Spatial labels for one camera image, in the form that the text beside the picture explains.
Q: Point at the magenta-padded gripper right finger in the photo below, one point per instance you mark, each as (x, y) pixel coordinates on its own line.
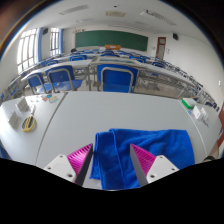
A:
(156, 168)

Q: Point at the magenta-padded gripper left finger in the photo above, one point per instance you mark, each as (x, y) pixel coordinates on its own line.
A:
(63, 166)

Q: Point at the blue terry towel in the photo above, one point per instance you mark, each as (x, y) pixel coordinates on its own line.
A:
(113, 156)

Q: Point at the yellow tape roll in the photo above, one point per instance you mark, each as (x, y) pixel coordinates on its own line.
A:
(25, 128)

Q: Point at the small colourful cards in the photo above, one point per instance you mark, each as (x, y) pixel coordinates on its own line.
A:
(53, 99)

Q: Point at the small white box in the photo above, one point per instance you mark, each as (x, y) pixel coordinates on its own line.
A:
(23, 104)
(14, 119)

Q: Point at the green and white box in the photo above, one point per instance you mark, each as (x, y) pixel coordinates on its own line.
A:
(189, 102)

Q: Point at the red-brown door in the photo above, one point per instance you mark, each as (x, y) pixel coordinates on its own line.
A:
(221, 120)

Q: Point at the blue classroom chairs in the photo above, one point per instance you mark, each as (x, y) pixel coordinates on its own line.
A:
(116, 78)

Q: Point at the framed board on desk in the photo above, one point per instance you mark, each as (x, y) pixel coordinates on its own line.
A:
(116, 60)

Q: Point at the brown door with window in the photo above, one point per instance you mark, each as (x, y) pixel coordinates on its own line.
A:
(160, 46)

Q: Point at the large window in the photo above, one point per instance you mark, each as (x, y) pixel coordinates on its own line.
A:
(26, 50)

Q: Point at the blue curtain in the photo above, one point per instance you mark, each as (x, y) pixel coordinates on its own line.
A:
(39, 45)
(61, 40)

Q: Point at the narrow window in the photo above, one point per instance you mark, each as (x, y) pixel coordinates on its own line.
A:
(54, 41)

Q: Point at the orange lectern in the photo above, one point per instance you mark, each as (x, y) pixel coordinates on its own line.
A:
(113, 47)

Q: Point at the green chalkboard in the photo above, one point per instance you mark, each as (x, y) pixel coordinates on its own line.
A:
(110, 39)

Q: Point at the ceiling projector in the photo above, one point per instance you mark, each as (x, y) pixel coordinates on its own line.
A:
(146, 13)

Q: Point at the ceiling light panels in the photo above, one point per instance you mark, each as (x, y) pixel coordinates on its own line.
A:
(73, 9)

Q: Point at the black wall speaker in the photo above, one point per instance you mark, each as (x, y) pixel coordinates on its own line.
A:
(45, 31)
(175, 36)

